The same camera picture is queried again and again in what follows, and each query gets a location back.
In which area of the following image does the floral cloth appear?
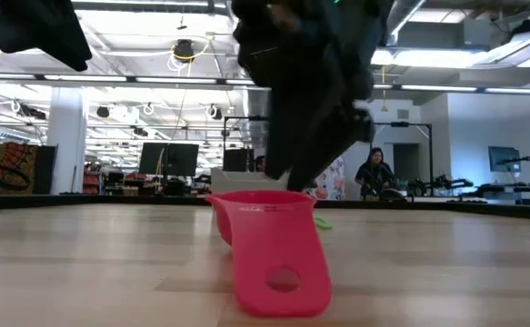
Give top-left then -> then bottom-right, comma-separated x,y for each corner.
313,156 -> 346,202

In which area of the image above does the green measuring cup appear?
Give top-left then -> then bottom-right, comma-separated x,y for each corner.
313,216 -> 335,232

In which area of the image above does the grey plastic basket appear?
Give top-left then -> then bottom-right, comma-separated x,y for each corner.
209,167 -> 289,196

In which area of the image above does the black ceiling camera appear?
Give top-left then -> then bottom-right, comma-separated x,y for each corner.
172,38 -> 196,64

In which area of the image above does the black monitor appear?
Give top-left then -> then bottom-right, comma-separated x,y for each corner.
167,143 -> 200,178
138,142 -> 170,178

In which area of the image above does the patterned orange board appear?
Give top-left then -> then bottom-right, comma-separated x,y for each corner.
0,142 -> 38,195

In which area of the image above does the ceiling light strip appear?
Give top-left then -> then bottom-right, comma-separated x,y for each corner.
135,76 -> 219,85
400,84 -> 478,93
485,87 -> 530,95
44,74 -> 128,84

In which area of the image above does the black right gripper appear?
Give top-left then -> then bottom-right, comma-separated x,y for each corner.
232,0 -> 377,193

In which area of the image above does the red measuring cup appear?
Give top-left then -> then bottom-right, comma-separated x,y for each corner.
205,189 -> 334,319

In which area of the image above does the black gantry frame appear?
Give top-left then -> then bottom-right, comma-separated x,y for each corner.
372,121 -> 435,197

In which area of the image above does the white pillar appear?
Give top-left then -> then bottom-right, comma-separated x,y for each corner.
47,85 -> 89,195

